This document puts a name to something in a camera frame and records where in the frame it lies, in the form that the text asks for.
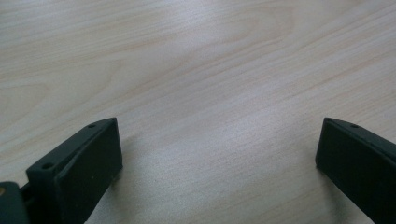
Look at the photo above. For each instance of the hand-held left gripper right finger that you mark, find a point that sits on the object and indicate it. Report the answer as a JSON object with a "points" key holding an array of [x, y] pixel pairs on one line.
{"points": [[358, 165]]}

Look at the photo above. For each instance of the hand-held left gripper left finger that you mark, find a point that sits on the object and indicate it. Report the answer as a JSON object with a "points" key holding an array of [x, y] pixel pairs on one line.
{"points": [[81, 174]]}

